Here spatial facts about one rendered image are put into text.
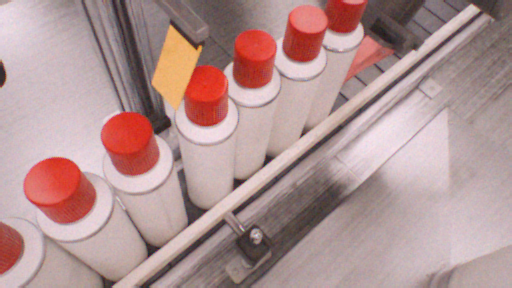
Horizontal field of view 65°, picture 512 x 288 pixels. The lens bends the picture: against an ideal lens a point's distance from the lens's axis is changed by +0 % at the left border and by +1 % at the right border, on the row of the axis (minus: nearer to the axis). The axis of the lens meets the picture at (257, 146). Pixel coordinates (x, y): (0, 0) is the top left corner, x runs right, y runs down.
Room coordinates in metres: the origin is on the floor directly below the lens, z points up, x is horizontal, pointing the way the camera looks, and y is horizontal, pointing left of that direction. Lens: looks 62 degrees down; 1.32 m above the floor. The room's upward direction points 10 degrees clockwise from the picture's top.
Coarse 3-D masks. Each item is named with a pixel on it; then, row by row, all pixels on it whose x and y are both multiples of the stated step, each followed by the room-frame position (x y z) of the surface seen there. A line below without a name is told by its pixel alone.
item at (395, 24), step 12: (372, 0) 0.35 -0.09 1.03; (384, 0) 0.35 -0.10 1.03; (396, 0) 0.35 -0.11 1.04; (408, 0) 0.35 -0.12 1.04; (420, 0) 0.35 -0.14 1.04; (372, 12) 0.34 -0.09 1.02; (384, 12) 0.34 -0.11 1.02; (396, 12) 0.34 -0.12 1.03; (408, 12) 0.34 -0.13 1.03; (384, 24) 0.33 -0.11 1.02; (396, 24) 0.32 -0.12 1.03; (396, 36) 0.32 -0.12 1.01; (408, 36) 0.31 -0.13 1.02; (408, 48) 0.31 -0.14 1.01
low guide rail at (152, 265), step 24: (456, 24) 0.47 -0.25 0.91; (432, 48) 0.43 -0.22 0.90; (384, 72) 0.36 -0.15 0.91; (360, 96) 0.31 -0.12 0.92; (336, 120) 0.27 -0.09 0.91; (312, 144) 0.24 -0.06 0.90; (264, 168) 0.19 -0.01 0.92; (240, 192) 0.16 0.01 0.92; (216, 216) 0.13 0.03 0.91; (192, 240) 0.10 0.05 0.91; (144, 264) 0.07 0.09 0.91
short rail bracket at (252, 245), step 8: (248, 232) 0.12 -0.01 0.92; (256, 232) 0.11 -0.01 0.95; (264, 232) 0.12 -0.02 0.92; (240, 240) 0.11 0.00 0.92; (248, 240) 0.11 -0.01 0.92; (256, 240) 0.10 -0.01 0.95; (264, 240) 0.11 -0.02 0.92; (240, 248) 0.10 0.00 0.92; (248, 248) 0.10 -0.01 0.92; (256, 248) 0.10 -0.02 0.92; (264, 248) 0.10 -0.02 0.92; (248, 256) 0.09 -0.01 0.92; (256, 256) 0.09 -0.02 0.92; (264, 256) 0.10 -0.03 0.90; (248, 264) 0.09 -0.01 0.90
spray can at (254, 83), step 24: (240, 48) 0.20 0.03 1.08; (264, 48) 0.21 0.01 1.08; (240, 72) 0.20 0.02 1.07; (264, 72) 0.20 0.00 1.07; (240, 96) 0.19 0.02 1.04; (264, 96) 0.19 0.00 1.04; (240, 120) 0.19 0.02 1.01; (264, 120) 0.19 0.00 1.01; (240, 144) 0.19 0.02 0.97; (264, 144) 0.20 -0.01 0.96; (240, 168) 0.19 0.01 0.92
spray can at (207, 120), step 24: (216, 72) 0.18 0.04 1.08; (192, 96) 0.15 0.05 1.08; (216, 96) 0.16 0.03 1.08; (192, 120) 0.15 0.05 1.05; (216, 120) 0.16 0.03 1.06; (192, 144) 0.14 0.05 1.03; (216, 144) 0.15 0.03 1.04; (192, 168) 0.14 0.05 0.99; (216, 168) 0.15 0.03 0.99; (192, 192) 0.15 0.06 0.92; (216, 192) 0.15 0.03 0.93
